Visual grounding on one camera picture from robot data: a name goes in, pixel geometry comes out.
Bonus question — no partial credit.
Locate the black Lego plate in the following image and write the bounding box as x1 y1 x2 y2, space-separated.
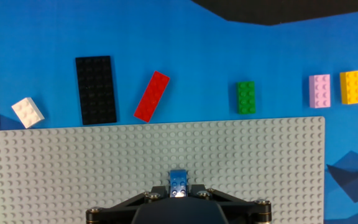
75 55 118 126

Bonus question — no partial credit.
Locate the grey Lego baseplate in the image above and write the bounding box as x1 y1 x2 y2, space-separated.
0 116 326 224

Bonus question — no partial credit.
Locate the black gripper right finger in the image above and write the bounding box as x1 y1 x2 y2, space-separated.
187 184 272 224

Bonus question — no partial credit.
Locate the red Lego plate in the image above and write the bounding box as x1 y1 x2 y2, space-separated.
133 70 171 123

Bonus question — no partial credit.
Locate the white Lego brick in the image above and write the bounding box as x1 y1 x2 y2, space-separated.
11 96 45 129

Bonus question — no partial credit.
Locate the blue Lego brick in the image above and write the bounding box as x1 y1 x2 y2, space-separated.
168 169 189 198

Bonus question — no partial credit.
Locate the light pink Lego brick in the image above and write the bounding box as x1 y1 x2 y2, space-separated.
308 73 332 109

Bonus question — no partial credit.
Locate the yellow Lego brick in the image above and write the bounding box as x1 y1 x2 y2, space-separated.
339 70 358 105

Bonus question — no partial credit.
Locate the blue mountain print cloth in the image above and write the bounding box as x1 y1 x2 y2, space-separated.
0 0 358 224

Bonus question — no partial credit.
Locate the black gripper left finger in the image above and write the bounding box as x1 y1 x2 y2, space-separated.
85 185 170 224

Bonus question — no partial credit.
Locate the green Lego brick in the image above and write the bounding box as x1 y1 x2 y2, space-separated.
236 81 257 115

